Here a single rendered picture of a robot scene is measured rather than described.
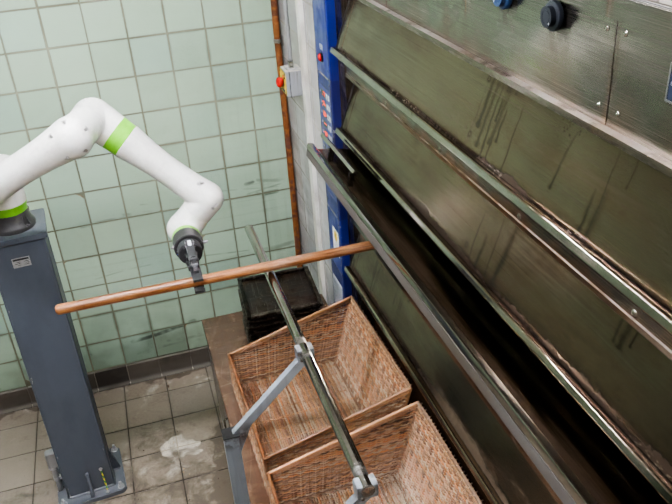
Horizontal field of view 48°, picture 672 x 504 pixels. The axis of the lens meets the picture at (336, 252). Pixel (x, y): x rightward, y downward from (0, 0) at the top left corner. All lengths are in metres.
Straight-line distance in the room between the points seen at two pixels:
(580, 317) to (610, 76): 0.42
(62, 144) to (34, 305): 0.73
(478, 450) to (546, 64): 0.99
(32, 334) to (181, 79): 1.18
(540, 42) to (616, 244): 0.38
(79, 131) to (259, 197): 1.37
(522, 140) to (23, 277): 1.86
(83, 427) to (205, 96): 1.42
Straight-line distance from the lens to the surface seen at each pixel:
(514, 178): 1.44
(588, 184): 1.28
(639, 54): 1.16
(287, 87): 2.98
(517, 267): 1.54
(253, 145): 3.40
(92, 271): 3.57
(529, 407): 1.41
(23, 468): 3.63
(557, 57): 1.33
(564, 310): 1.42
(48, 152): 2.35
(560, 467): 1.27
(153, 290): 2.22
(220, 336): 3.06
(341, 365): 2.81
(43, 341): 2.92
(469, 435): 1.98
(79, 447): 3.22
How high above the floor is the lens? 2.33
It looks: 30 degrees down
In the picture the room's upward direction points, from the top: 4 degrees counter-clockwise
